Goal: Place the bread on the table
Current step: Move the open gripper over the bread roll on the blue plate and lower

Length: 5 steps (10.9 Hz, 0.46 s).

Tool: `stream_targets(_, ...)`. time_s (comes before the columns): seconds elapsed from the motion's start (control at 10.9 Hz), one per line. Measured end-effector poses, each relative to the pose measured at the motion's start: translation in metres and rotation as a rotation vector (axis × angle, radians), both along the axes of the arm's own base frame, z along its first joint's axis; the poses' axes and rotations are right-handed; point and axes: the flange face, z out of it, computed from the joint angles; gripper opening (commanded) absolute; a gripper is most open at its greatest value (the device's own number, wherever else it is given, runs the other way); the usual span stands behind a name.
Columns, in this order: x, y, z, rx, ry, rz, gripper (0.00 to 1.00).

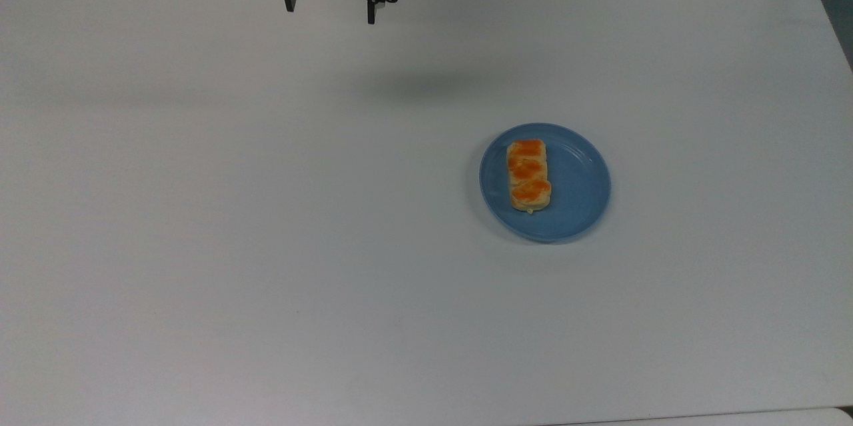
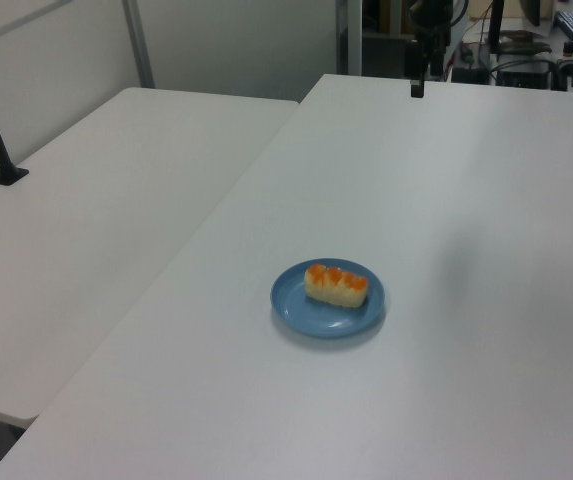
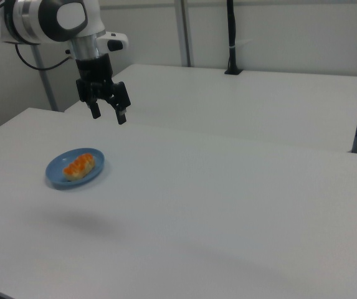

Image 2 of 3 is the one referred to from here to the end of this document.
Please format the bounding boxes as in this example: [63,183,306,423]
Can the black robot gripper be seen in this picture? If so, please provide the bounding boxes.
[405,28,451,99]

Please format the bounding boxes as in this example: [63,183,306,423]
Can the orange topped bread loaf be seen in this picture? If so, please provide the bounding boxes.
[304,263,369,309]

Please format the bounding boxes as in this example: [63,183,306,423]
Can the small black device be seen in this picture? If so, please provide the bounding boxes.
[451,66,490,85]

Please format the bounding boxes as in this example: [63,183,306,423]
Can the black monitor stand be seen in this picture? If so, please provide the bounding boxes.
[487,0,506,53]

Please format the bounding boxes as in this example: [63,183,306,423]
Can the grey metal column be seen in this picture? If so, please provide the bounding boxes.
[336,0,366,77]

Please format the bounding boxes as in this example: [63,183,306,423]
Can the black electronics box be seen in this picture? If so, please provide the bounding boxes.
[495,59,553,90]

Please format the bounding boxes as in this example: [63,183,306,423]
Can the blue round plate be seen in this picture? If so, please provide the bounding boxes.
[269,257,386,339]

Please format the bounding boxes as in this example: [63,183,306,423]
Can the grey metal partition post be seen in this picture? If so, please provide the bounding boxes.
[121,0,156,90]

